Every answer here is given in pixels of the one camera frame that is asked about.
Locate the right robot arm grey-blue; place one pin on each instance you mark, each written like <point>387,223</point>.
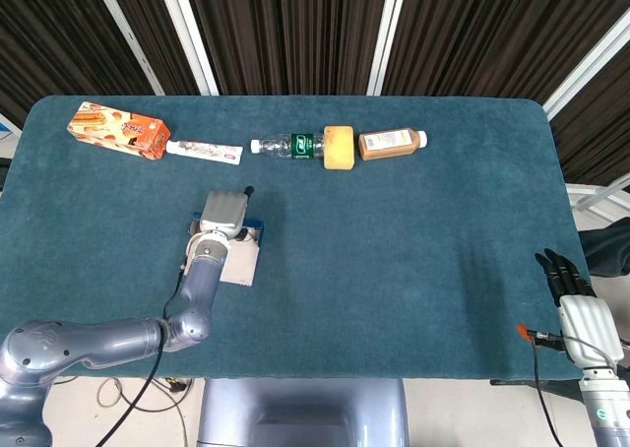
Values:
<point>605,412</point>

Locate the orange biscuit box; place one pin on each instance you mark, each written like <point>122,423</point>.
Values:
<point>120,131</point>

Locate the white metal frame rack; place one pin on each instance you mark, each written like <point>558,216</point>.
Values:
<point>581,189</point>

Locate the wide white frame post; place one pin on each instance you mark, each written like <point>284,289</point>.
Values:
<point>590,68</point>
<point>189,33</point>
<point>387,33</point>

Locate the teal table cloth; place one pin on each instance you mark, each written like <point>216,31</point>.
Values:
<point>369,270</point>

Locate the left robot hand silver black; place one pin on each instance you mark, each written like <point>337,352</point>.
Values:
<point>224,210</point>

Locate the dark brown curtain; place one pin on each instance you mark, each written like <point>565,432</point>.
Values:
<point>295,23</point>

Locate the left robot arm grey-blue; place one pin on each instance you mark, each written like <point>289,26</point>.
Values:
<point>98,341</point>

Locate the dark fabric bundle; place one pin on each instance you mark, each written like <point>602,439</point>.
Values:
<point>608,250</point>

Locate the clear bottle green label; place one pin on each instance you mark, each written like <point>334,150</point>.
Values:
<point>290,146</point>

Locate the yellow sponge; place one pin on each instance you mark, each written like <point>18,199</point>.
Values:
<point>338,147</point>

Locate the thin white frame post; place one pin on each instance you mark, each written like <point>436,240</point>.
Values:
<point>127,33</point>

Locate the brown drink bottle white cap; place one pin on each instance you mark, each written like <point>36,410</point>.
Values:
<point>389,144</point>

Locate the grey-blue robot torso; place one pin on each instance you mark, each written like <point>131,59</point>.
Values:
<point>302,412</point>

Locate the white toothpaste tube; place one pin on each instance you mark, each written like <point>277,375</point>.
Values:
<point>204,151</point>

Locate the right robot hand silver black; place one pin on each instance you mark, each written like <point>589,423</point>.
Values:
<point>588,326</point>

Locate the white blue sign board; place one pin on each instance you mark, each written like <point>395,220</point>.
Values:
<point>5,129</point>

